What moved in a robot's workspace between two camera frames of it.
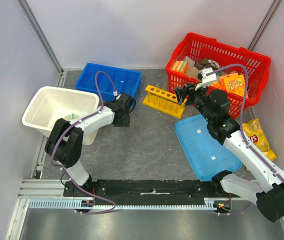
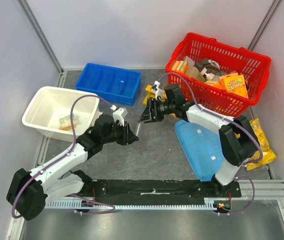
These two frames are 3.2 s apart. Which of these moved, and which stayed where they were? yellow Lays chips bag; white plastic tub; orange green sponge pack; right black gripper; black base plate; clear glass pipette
Moved: clear glass pipette; right black gripper
Stayed: white plastic tub; black base plate; orange green sponge pack; yellow Lays chips bag
